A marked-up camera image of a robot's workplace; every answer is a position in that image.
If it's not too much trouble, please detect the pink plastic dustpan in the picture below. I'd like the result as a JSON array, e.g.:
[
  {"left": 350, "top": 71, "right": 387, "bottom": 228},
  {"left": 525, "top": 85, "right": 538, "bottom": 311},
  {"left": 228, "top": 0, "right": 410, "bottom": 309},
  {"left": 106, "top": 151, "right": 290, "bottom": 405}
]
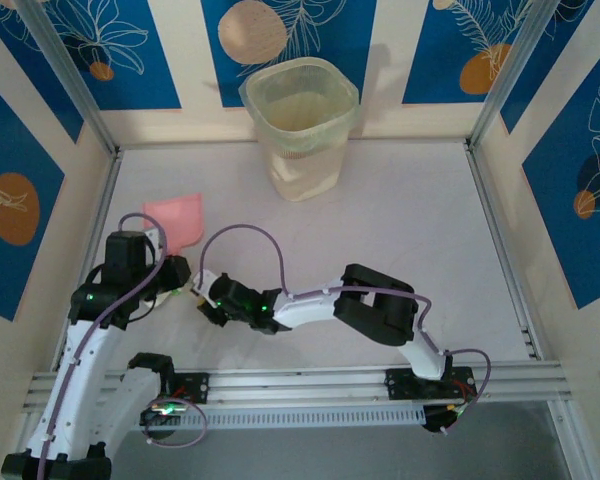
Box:
[{"left": 143, "top": 193, "right": 206, "bottom": 253}]

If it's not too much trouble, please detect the cream waste bin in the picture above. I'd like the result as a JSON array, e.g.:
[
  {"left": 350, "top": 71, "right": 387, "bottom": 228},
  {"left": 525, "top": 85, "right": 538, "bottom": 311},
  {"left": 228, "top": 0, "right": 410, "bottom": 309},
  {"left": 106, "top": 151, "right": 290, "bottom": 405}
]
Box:
[{"left": 239, "top": 57, "right": 360, "bottom": 204}]

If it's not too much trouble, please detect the translucent green bin liner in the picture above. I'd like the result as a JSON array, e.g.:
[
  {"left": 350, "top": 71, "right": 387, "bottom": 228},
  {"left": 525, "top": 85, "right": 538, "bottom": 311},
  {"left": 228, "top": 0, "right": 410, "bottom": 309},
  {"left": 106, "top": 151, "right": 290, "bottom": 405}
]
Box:
[{"left": 239, "top": 56, "right": 360, "bottom": 161}]

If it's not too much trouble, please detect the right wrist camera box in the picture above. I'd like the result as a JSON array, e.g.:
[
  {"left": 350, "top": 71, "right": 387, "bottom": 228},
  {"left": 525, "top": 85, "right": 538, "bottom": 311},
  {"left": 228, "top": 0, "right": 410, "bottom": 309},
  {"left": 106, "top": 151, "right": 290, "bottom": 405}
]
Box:
[{"left": 190, "top": 268, "right": 217, "bottom": 297}]

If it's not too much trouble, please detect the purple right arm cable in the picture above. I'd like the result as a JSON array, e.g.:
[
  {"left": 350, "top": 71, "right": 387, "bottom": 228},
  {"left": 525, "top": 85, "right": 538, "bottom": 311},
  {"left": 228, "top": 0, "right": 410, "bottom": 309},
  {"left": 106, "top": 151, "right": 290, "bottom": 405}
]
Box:
[{"left": 198, "top": 223, "right": 492, "bottom": 421}]

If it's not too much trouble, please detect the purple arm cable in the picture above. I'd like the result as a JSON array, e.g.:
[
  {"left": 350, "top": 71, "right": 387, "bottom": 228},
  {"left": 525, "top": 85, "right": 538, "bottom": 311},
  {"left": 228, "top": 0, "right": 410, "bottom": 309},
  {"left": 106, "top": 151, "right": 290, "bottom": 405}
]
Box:
[
  {"left": 198, "top": 223, "right": 492, "bottom": 421},
  {"left": 35, "top": 212, "right": 210, "bottom": 480}
]

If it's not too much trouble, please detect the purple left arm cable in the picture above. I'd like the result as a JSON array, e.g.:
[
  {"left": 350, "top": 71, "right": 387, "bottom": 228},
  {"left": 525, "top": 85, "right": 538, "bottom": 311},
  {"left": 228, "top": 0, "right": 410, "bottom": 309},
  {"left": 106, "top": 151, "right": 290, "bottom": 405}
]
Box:
[{"left": 35, "top": 212, "right": 210, "bottom": 480}]

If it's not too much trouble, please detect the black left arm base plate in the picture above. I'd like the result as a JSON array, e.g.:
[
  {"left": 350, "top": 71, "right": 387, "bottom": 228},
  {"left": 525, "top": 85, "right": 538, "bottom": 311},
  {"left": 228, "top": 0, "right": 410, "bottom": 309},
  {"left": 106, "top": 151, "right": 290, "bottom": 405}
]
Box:
[{"left": 118, "top": 370, "right": 211, "bottom": 407}]

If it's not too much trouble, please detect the aluminium table edge rail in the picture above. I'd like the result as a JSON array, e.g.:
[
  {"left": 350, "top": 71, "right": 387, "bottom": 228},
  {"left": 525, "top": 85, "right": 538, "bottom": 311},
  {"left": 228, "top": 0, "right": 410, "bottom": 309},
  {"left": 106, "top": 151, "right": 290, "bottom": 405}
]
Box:
[
  {"left": 52, "top": 149, "right": 126, "bottom": 374},
  {"left": 463, "top": 144, "right": 546, "bottom": 361}
]

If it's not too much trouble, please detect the aluminium mounting rail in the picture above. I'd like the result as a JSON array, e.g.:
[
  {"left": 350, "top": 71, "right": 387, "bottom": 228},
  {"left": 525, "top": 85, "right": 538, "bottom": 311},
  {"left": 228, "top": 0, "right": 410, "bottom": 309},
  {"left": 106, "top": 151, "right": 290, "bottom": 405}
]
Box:
[{"left": 22, "top": 362, "right": 574, "bottom": 414}]

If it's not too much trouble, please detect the grey slotted cable duct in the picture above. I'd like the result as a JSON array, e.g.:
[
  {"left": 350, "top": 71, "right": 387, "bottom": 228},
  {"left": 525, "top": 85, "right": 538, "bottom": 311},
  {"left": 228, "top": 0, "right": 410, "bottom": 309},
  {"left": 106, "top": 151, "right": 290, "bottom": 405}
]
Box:
[{"left": 42, "top": 403, "right": 427, "bottom": 434}]

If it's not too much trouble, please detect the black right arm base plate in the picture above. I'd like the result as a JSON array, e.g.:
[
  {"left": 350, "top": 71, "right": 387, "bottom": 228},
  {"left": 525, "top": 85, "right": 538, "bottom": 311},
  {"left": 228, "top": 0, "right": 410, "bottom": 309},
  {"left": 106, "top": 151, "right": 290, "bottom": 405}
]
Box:
[{"left": 384, "top": 367, "right": 479, "bottom": 401}]

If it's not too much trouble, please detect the aluminium frame post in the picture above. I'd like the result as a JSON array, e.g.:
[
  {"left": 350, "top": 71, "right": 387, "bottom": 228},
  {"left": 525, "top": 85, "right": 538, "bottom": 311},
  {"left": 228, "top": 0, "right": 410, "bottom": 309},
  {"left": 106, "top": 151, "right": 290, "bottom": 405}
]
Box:
[
  {"left": 468, "top": 0, "right": 561, "bottom": 151},
  {"left": 17, "top": 0, "right": 121, "bottom": 156}
]

